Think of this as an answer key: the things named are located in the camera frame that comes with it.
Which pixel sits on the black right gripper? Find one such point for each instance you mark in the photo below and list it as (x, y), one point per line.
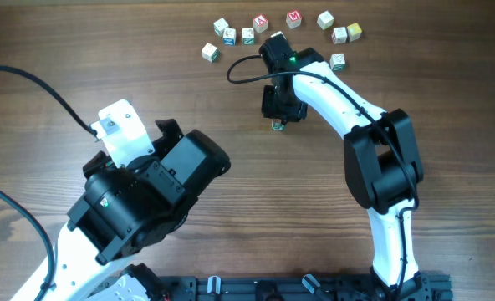
(269, 111)

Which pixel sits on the tree picture green block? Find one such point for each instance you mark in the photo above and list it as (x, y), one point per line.
(278, 126)

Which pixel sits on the plant picture wooden block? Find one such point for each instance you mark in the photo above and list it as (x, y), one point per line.
(276, 34)

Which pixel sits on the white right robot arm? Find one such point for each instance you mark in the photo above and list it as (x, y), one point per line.
(381, 160)

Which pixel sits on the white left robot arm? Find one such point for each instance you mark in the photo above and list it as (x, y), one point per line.
(125, 209)

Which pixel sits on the green V letter block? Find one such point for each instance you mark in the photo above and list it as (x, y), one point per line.
(337, 62)

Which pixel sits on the green N letter block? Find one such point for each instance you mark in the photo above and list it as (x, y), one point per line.
(248, 37)

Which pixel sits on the red A letter block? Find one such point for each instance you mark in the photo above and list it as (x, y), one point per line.
(260, 23)

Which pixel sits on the blue letter block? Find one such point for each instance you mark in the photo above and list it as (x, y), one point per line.
(229, 36)

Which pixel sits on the red M letter block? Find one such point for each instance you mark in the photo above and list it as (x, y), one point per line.
(294, 19)

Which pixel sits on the green Z letter block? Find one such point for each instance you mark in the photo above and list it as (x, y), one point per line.
(210, 52)

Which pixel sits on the leaf picture red block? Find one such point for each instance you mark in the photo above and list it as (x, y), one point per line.
(339, 35)

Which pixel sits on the plain white wooden block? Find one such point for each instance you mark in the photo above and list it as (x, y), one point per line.
(220, 26)

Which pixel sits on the yellow top wooden block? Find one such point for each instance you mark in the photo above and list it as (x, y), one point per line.
(354, 31)

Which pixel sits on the yellow green ring block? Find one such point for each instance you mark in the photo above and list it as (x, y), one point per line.
(325, 20)

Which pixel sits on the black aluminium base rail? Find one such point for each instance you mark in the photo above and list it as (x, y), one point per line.
(346, 288)

